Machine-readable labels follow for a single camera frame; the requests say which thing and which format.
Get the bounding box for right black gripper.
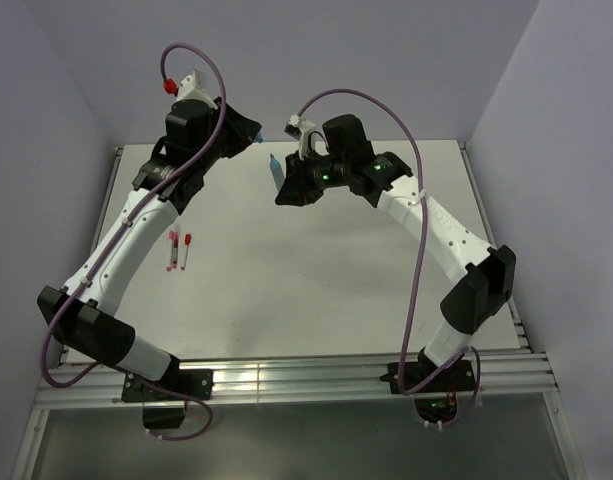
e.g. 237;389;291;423
275;147;349;207

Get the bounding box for light blue highlighter pen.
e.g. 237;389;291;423
269;154;285;191

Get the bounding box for dark red pen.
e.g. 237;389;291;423
170;223;181;269

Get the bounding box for white pen pink tip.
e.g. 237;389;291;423
166;230;179;271

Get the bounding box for white pen red tip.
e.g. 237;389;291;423
179;243;190;271

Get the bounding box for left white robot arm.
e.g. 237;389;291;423
37;100;262;399

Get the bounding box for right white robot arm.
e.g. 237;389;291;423
275;114;516;390

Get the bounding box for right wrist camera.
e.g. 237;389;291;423
284;114;317;160

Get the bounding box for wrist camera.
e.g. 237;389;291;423
163;70;214;108
284;114;317;160

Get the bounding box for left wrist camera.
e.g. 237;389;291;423
163;70;214;108

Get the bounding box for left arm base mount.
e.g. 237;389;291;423
120;369;214;441

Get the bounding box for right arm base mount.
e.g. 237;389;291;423
403;359;481;427

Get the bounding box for aluminium frame rail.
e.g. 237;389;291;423
32;349;558;410

